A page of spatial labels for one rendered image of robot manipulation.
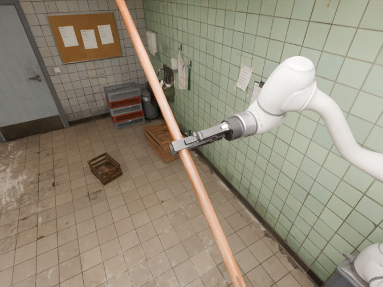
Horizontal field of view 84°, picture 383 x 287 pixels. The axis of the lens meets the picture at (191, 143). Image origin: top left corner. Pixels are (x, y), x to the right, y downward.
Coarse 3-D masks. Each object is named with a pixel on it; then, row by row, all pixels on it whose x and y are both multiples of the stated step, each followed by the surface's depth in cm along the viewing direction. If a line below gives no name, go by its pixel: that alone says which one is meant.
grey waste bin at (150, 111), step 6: (144, 90) 435; (144, 96) 417; (144, 102) 427; (156, 102) 437; (144, 108) 436; (150, 108) 434; (156, 108) 442; (144, 114) 446; (150, 114) 442; (156, 114) 449
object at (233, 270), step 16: (128, 16) 72; (128, 32) 72; (144, 48) 70; (144, 64) 68; (160, 96) 65; (176, 128) 64; (192, 160) 62; (192, 176) 60; (208, 208) 58; (208, 224) 59; (224, 240) 57; (224, 256) 56; (240, 272) 56
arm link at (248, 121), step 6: (234, 114) 71; (240, 114) 70; (246, 114) 70; (252, 114) 70; (240, 120) 69; (246, 120) 68; (252, 120) 69; (246, 126) 68; (252, 126) 69; (246, 132) 69; (252, 132) 71; (240, 138) 72
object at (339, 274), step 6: (342, 264) 122; (336, 270) 121; (336, 276) 125; (342, 276) 118; (348, 276) 117; (330, 282) 131; (336, 282) 125; (342, 282) 121; (348, 282) 116; (354, 282) 114
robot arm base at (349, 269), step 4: (344, 252) 124; (344, 256) 124; (348, 256) 122; (352, 256) 122; (356, 256) 124; (348, 260) 122; (352, 260) 120; (348, 264) 120; (352, 264) 118; (344, 268) 118; (348, 268) 118; (352, 268) 116; (344, 272) 118; (348, 272) 117; (352, 272) 116; (356, 272) 113; (352, 276) 115; (356, 276) 113; (356, 280) 113; (360, 280) 112; (360, 284) 112; (364, 284) 110; (368, 284) 109
